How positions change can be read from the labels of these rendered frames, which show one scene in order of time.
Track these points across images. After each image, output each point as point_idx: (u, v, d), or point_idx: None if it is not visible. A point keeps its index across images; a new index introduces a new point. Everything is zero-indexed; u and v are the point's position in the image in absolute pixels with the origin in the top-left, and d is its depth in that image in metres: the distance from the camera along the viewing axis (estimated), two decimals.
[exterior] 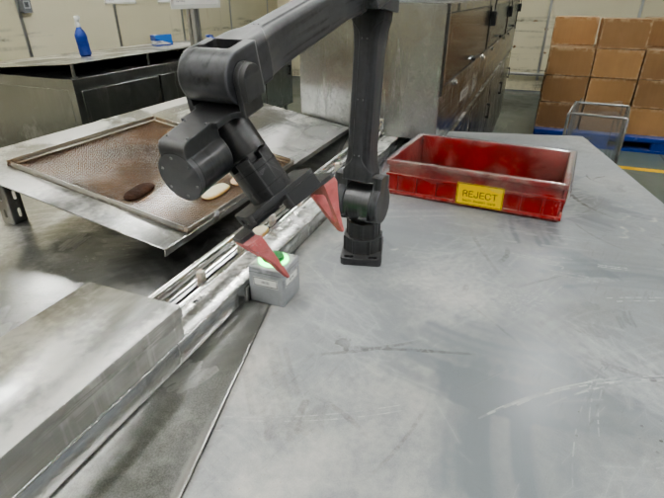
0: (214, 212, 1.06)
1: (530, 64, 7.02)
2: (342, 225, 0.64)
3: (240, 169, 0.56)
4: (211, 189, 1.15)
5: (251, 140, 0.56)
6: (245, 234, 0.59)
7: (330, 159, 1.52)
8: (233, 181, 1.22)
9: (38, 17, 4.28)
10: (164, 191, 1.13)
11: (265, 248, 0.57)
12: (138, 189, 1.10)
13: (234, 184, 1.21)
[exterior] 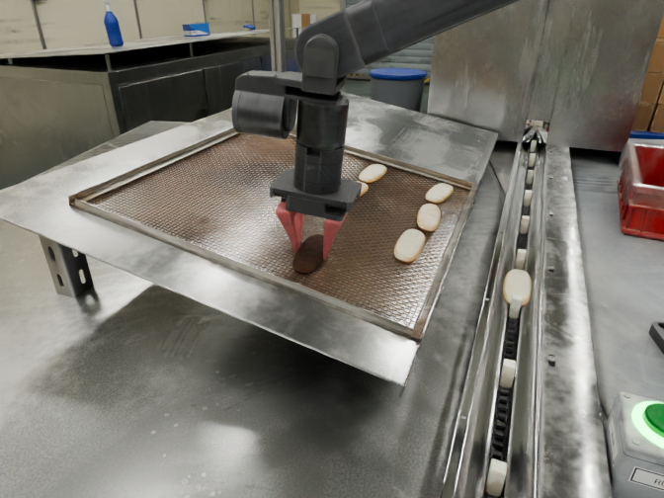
0: (442, 292, 0.60)
1: None
2: (325, 255, 0.62)
3: (297, 149, 0.55)
4: (405, 242, 0.69)
5: (311, 137, 0.53)
6: None
7: (510, 181, 1.06)
8: (425, 225, 0.75)
9: (52, 6, 3.82)
10: (332, 246, 0.67)
11: (287, 221, 0.59)
12: (312, 249, 0.63)
13: (427, 230, 0.75)
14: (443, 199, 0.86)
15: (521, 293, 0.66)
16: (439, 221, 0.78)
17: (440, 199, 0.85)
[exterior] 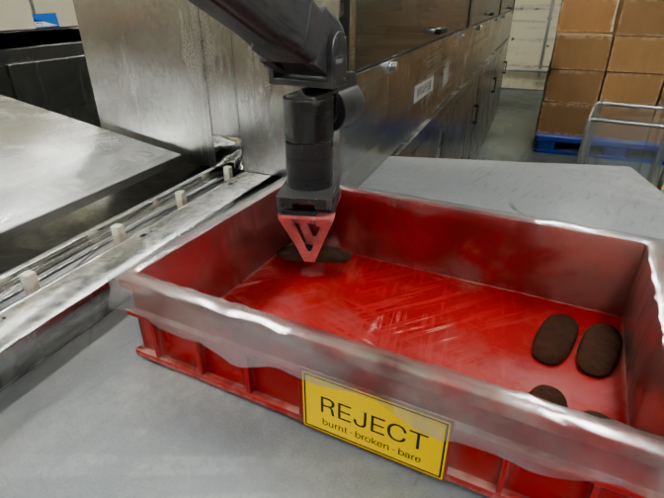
0: None
1: (530, 59, 6.14)
2: (300, 255, 0.61)
3: None
4: None
5: None
6: None
7: (63, 242, 0.64)
8: None
9: None
10: None
11: None
12: (310, 249, 0.63)
13: None
14: None
15: None
16: None
17: None
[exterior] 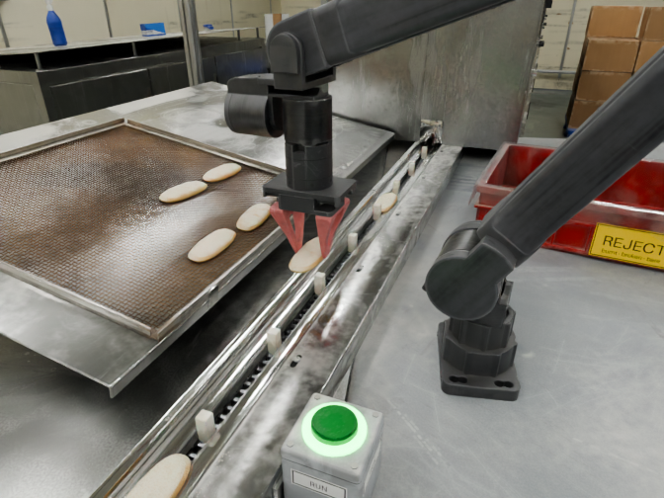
0: (209, 292, 0.59)
1: (551, 61, 6.55)
2: (323, 254, 0.62)
3: (285, 147, 0.56)
4: (206, 241, 0.69)
5: (291, 133, 0.54)
6: None
7: (379, 181, 1.05)
8: (241, 225, 0.75)
9: (16, 5, 3.81)
10: (124, 246, 0.67)
11: (282, 220, 0.60)
12: None
13: (243, 230, 0.75)
14: (313, 263, 0.61)
15: (383, 205, 0.94)
16: (262, 220, 0.78)
17: (308, 265, 0.60)
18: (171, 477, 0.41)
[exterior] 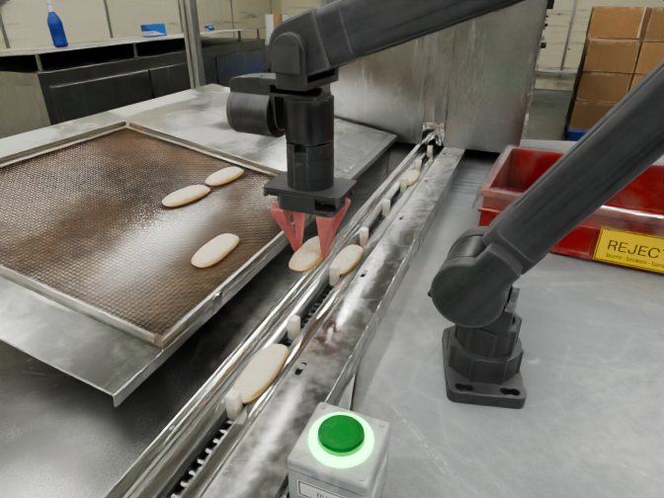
0: (213, 298, 0.59)
1: (552, 61, 6.55)
2: (323, 254, 0.62)
3: (287, 147, 0.56)
4: (209, 247, 0.69)
5: (292, 133, 0.54)
6: None
7: (381, 184, 1.05)
8: (294, 265, 0.60)
9: (16, 6, 3.81)
10: (127, 251, 0.66)
11: (282, 220, 0.59)
12: None
13: (297, 271, 0.59)
14: (350, 267, 0.74)
15: (409, 179, 1.08)
16: (320, 257, 0.62)
17: (346, 268, 0.74)
18: (277, 356, 0.55)
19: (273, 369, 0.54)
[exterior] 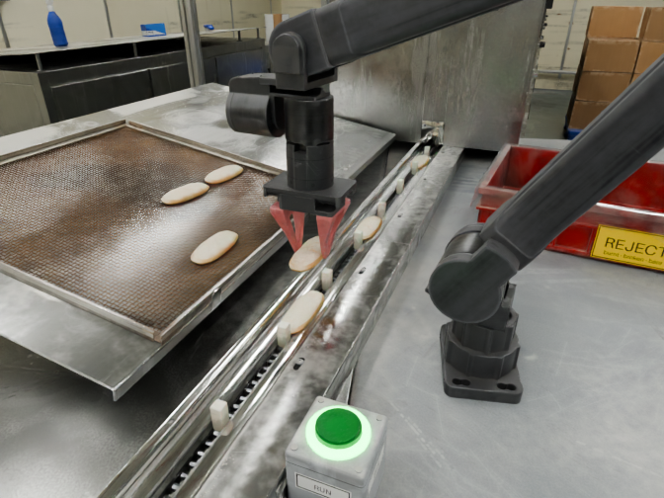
0: (212, 294, 0.59)
1: (551, 61, 6.55)
2: (323, 254, 0.62)
3: (287, 147, 0.56)
4: (208, 243, 0.69)
5: (292, 132, 0.54)
6: None
7: (380, 182, 1.05)
8: (295, 265, 0.60)
9: (16, 6, 3.81)
10: (127, 248, 0.67)
11: (282, 220, 0.59)
12: None
13: (297, 271, 0.59)
14: (372, 233, 0.84)
15: (419, 162, 1.18)
16: (320, 257, 0.62)
17: (368, 234, 0.83)
18: (315, 298, 0.65)
19: (313, 308, 0.64)
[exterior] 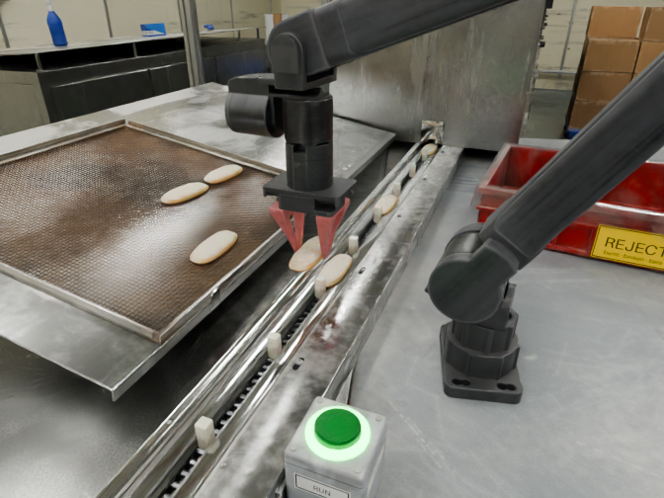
0: (211, 294, 0.59)
1: (551, 61, 6.55)
2: (323, 254, 0.62)
3: (286, 147, 0.56)
4: (207, 243, 0.69)
5: (291, 133, 0.54)
6: None
7: (380, 182, 1.05)
8: (294, 265, 0.60)
9: (16, 6, 3.81)
10: (126, 248, 0.67)
11: (282, 220, 0.59)
12: None
13: (297, 271, 0.59)
14: (389, 208, 0.93)
15: (429, 149, 1.28)
16: (320, 257, 0.62)
17: (386, 209, 0.93)
18: (345, 260, 0.75)
19: (344, 267, 0.73)
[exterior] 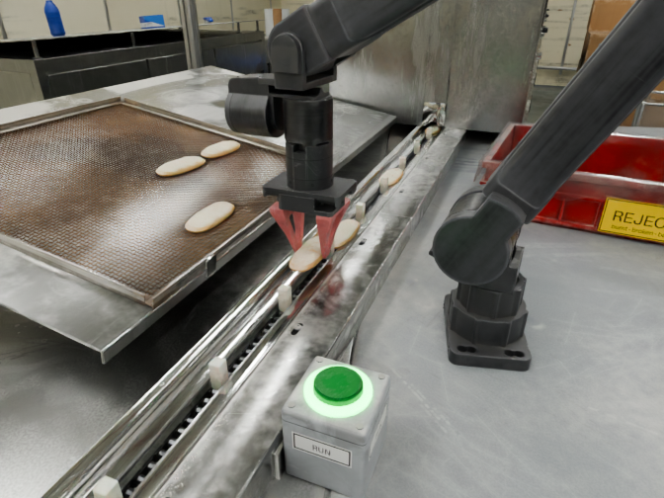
0: (207, 261, 0.57)
1: (552, 57, 6.53)
2: (323, 254, 0.62)
3: (286, 147, 0.56)
4: (204, 212, 0.67)
5: (291, 133, 0.54)
6: None
7: (381, 161, 1.03)
8: (294, 265, 0.60)
9: None
10: (120, 216, 0.64)
11: (282, 220, 0.59)
12: None
13: (297, 271, 0.59)
14: (395, 180, 0.94)
15: (433, 129, 1.28)
16: (320, 257, 0.62)
17: (392, 181, 0.93)
18: (352, 224, 0.75)
19: (352, 230, 0.73)
